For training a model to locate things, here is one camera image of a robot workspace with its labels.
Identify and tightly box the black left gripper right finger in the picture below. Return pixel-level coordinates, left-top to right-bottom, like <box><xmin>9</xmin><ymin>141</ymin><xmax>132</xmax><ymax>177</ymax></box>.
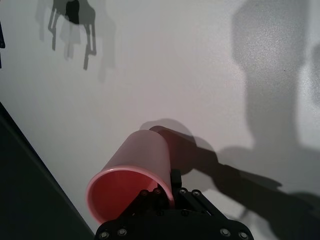
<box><xmin>170</xmin><ymin>168</ymin><xmax>227</xmax><ymax>222</ymax></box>

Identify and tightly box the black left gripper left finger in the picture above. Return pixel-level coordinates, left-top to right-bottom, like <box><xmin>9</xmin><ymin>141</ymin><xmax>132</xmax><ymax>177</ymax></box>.
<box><xmin>116</xmin><ymin>187</ymin><xmax>176</xmax><ymax>224</ymax></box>

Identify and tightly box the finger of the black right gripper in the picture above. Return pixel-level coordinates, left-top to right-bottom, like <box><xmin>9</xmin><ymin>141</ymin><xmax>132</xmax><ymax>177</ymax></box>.
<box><xmin>0</xmin><ymin>20</ymin><xmax>6</xmax><ymax>70</ymax></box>

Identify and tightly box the pink plastic cup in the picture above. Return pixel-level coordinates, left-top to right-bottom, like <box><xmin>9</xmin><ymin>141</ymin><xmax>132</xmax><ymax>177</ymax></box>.
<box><xmin>86</xmin><ymin>129</ymin><xmax>176</xmax><ymax>225</ymax></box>

